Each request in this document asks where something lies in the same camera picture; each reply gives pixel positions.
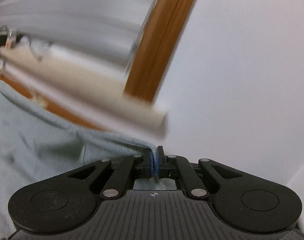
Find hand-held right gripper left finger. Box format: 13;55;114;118
49;152;155;198

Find grey sweatshirt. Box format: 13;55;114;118
0;81;178;240

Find clear jar orange label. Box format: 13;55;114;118
6;31;19;48

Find beige window sill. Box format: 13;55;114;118
0;46;169;140

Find grey window blind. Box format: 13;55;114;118
0;0;165;80

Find wooden window frame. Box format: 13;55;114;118
123;0;205;103

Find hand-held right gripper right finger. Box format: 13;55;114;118
156;145;253;200

